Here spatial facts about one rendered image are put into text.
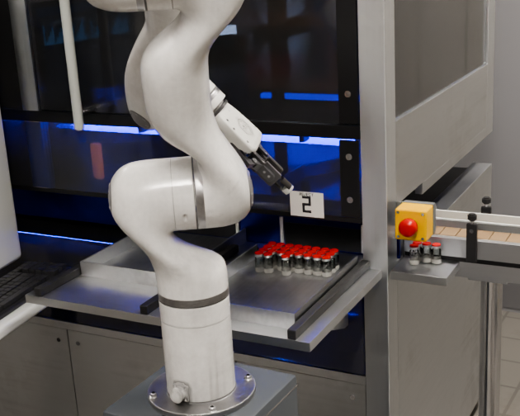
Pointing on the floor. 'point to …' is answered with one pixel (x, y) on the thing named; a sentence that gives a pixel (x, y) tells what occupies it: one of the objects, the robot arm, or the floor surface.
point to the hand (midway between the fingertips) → (269, 170)
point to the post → (379, 200)
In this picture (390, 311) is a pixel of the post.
